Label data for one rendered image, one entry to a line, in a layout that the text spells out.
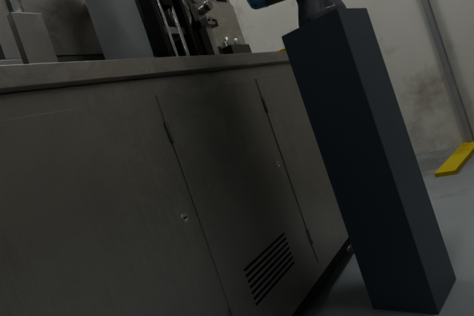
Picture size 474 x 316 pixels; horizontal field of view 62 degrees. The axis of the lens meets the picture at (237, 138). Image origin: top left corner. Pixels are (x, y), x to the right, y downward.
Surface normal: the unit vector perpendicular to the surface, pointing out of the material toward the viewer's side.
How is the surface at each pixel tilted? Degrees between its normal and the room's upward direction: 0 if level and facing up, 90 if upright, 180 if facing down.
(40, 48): 90
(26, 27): 90
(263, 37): 90
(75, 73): 90
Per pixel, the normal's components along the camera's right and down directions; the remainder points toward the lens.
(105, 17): -0.53, 0.20
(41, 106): 0.79, -0.25
